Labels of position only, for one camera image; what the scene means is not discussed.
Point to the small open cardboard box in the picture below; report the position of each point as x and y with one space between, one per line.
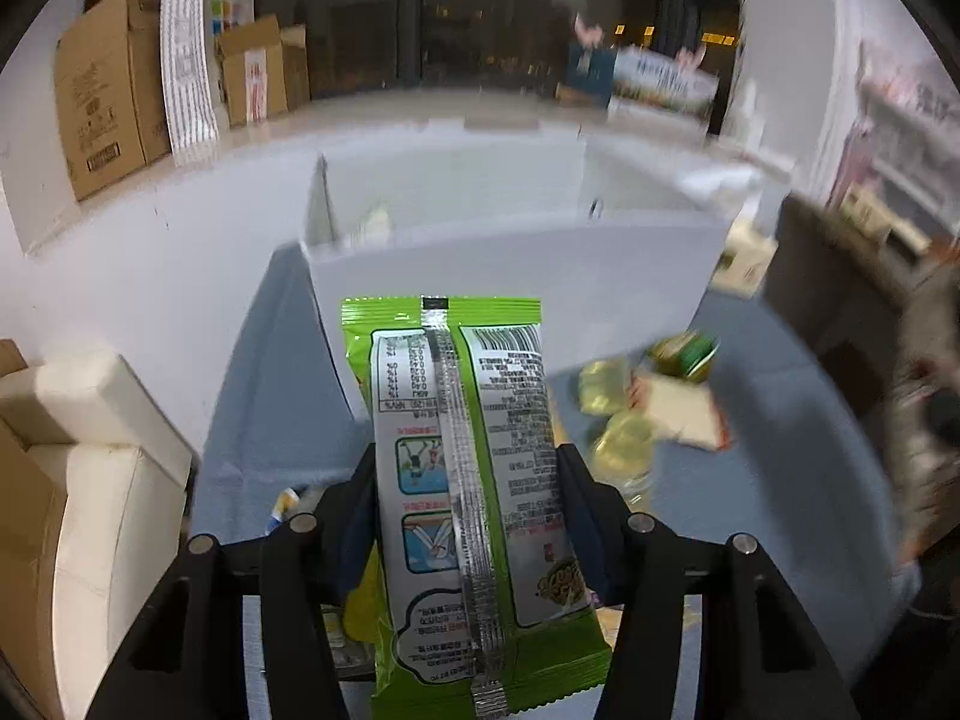
265 70

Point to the landscape picture box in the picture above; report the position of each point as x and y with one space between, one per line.
604 77

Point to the green seaweed snack pack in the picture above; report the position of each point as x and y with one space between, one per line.
482 608

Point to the green jelly cup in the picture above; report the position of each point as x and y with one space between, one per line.
604 386
622 454

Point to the large cardboard box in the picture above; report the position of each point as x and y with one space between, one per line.
108 94

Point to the white dotted paper bag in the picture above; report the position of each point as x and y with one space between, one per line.
191 122

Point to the dark side table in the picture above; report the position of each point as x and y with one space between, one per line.
887 336

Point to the beige brown-edged snack packet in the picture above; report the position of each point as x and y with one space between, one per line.
679 411

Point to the green garlic pea packet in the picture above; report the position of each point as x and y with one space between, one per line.
687 356

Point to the white sofa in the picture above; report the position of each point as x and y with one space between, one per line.
125 472

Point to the white storage box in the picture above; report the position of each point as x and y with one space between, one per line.
616 240

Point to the brown cardboard sheet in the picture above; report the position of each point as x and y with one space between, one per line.
33 503

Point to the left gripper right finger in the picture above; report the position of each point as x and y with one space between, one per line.
596 519

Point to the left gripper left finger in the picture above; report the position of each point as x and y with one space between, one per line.
348 515

